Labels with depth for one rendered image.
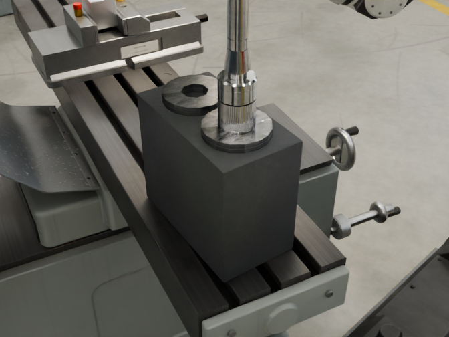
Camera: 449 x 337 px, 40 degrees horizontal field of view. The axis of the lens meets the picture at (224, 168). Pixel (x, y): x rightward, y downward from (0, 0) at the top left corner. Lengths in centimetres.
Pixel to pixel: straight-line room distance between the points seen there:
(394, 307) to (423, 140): 166
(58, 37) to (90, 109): 20
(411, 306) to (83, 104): 76
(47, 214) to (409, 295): 73
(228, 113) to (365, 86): 252
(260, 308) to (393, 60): 280
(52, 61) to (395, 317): 85
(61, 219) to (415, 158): 189
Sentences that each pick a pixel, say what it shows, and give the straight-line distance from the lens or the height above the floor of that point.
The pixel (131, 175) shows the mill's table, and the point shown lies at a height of 94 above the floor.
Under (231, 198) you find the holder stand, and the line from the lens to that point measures 74.
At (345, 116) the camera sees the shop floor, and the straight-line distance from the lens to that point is 297.
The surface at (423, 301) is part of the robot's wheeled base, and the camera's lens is 134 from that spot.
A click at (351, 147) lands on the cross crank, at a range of 157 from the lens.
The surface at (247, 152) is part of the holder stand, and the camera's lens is 74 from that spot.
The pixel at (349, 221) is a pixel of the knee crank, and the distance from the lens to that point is 157.
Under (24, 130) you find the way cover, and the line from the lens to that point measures 128.
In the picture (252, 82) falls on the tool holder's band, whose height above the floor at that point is 121.
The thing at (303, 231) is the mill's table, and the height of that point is 94.
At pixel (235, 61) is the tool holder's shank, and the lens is 71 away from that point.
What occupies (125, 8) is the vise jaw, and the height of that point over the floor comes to 105.
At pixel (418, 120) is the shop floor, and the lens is 303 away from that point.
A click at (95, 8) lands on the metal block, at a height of 107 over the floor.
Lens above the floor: 156
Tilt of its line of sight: 37 degrees down
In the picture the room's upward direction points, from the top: straight up
